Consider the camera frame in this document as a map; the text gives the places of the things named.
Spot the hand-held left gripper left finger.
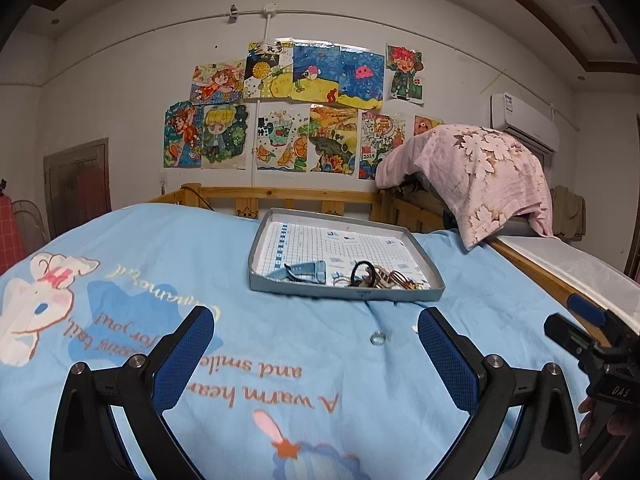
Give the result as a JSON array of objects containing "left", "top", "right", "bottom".
[{"left": 50, "top": 306, "right": 216, "bottom": 480}]

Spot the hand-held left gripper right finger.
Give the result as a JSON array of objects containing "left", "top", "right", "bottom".
[{"left": 417, "top": 307, "right": 584, "bottom": 480}]

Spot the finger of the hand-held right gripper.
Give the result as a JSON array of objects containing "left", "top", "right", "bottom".
[
  {"left": 567, "top": 293, "right": 621, "bottom": 334},
  {"left": 544, "top": 312, "right": 601, "bottom": 361}
]

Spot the black hair tie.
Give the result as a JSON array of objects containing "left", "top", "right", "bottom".
[{"left": 348, "top": 259, "right": 377, "bottom": 289}]

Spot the grey cardboard tray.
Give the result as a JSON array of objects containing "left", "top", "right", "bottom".
[{"left": 248, "top": 207, "right": 446, "bottom": 303}]

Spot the person's right hand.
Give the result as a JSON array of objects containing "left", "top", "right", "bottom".
[{"left": 579, "top": 398, "right": 640, "bottom": 480}]

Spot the white mattress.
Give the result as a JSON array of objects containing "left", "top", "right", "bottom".
[{"left": 492, "top": 233, "right": 640, "bottom": 334}]

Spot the olive jacket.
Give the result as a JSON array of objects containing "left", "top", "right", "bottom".
[{"left": 549, "top": 185, "right": 587, "bottom": 242}]

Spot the beige square watch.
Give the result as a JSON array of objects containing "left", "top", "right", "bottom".
[{"left": 369, "top": 265, "right": 397, "bottom": 289}]

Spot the blue printed bedsheet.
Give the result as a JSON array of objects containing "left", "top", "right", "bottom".
[{"left": 0, "top": 202, "right": 606, "bottom": 480}]

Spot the blue hair clip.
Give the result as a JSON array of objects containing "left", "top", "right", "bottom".
[{"left": 265, "top": 259, "right": 327, "bottom": 284}]

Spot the pink floral blanket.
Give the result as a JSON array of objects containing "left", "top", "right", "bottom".
[{"left": 375, "top": 124, "right": 555, "bottom": 251}]

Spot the brown wooden door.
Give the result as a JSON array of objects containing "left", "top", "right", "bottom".
[{"left": 43, "top": 138, "right": 112, "bottom": 242}]

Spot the white air conditioner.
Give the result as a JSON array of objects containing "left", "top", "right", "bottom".
[{"left": 489, "top": 92, "right": 561, "bottom": 154}]

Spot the red cloth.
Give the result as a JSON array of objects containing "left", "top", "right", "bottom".
[{"left": 0, "top": 179, "right": 27, "bottom": 275}]

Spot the wooden bed frame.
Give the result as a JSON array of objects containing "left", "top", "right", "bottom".
[{"left": 149, "top": 183, "right": 617, "bottom": 347}]

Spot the white wire fan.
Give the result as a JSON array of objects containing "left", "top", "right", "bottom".
[{"left": 12, "top": 199, "right": 51, "bottom": 257}]

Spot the group of wall drawings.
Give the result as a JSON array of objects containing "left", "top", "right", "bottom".
[{"left": 162, "top": 37, "right": 447, "bottom": 181}]

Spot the white wall conduit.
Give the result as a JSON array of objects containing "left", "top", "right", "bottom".
[{"left": 45, "top": 3, "right": 574, "bottom": 127}]

